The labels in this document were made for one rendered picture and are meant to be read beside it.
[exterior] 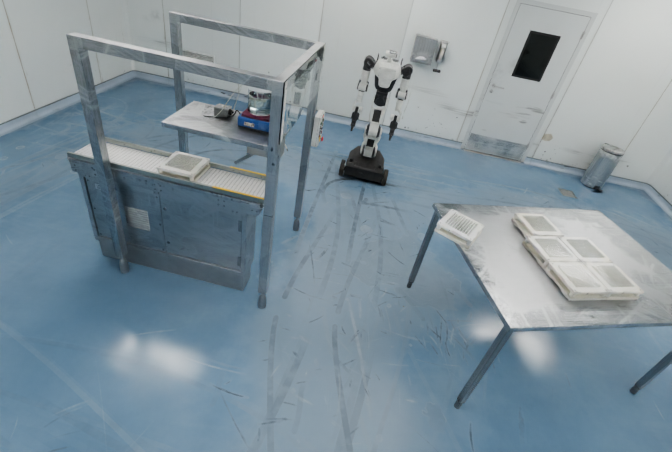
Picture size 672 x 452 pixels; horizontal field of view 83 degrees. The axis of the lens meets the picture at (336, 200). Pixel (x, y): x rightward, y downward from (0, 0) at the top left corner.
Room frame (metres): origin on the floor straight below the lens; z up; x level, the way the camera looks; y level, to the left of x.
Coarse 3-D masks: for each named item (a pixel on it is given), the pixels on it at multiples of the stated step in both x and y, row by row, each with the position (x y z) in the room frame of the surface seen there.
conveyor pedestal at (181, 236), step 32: (96, 192) 2.04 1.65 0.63; (128, 192) 2.03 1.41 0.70; (96, 224) 2.05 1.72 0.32; (128, 224) 2.03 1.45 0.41; (160, 224) 2.01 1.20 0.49; (192, 224) 2.00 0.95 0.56; (224, 224) 1.98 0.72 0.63; (128, 256) 2.04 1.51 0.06; (160, 256) 2.02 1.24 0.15; (192, 256) 2.00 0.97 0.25; (224, 256) 1.98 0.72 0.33
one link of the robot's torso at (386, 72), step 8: (384, 56) 4.42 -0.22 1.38; (376, 64) 4.20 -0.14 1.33; (384, 64) 4.18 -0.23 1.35; (392, 64) 4.19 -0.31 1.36; (400, 64) 4.35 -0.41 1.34; (376, 72) 4.17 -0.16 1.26; (384, 72) 4.16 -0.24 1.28; (392, 72) 4.15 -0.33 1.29; (400, 72) 4.21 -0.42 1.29; (376, 80) 4.19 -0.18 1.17; (384, 80) 4.17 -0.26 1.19; (392, 80) 4.16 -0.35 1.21; (376, 88) 4.20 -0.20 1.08; (384, 88) 4.17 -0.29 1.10; (392, 88) 4.20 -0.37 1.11
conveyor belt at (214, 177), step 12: (108, 144) 2.25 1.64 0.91; (120, 156) 2.13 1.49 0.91; (132, 156) 2.15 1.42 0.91; (144, 156) 2.18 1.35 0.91; (156, 156) 2.21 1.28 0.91; (144, 168) 2.04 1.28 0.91; (204, 180) 2.04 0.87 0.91; (216, 180) 2.07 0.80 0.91; (228, 180) 2.09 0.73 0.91; (240, 180) 2.12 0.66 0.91; (252, 180) 2.15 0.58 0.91; (264, 180) 2.18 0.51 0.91; (252, 192) 2.01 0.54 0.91; (264, 192) 2.04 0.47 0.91
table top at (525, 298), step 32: (512, 224) 2.32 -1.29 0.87; (576, 224) 2.50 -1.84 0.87; (608, 224) 2.59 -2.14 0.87; (480, 256) 1.88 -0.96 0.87; (512, 256) 1.94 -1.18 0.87; (608, 256) 2.16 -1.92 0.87; (640, 256) 2.23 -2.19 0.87; (512, 288) 1.64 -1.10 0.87; (544, 288) 1.70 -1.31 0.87; (512, 320) 1.40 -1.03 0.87; (544, 320) 1.44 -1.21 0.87; (576, 320) 1.49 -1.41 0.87; (608, 320) 1.54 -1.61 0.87; (640, 320) 1.59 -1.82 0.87
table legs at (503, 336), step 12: (432, 216) 2.39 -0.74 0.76; (432, 228) 2.36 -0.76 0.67; (420, 252) 2.36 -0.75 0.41; (420, 264) 2.36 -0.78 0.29; (504, 336) 1.37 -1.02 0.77; (492, 348) 1.39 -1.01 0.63; (492, 360) 1.38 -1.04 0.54; (660, 360) 1.78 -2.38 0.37; (480, 372) 1.37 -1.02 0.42; (648, 372) 1.77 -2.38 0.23; (660, 372) 1.75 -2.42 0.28; (468, 384) 1.39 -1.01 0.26; (636, 384) 1.77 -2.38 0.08; (468, 396) 1.38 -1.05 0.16; (456, 408) 1.38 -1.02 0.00
